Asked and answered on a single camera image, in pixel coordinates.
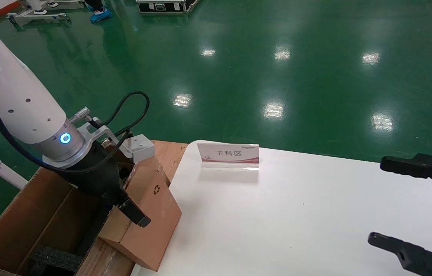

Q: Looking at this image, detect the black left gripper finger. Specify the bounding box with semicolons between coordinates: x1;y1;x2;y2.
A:
118;197;151;228

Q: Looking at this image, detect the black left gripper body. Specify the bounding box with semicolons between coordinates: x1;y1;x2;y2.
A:
53;142;129;209

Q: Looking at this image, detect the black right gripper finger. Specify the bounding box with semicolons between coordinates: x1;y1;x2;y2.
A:
368;232;432;276
380;152;432;199

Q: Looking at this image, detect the small cardboard box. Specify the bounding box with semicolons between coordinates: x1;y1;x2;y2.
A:
99;165;182;272

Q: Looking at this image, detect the large cardboard box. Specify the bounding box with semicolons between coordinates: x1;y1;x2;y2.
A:
0;140;190;276

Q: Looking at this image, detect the black textured foam insert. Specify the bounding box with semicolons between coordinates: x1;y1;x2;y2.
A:
28;245;85;276

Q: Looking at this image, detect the acrylic sign with red print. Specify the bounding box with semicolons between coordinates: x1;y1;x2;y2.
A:
197;142;260;171

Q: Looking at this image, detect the person with blue shoe covers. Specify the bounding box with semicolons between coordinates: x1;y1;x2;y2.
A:
85;0;113;23

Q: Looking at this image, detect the black aluminium flight case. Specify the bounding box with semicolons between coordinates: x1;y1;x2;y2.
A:
136;0;201;15

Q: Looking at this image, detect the grey metal camera bracket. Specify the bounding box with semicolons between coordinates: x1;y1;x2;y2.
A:
69;107;124;154

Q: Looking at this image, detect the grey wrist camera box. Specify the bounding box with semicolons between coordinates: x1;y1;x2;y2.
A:
119;134;156;164

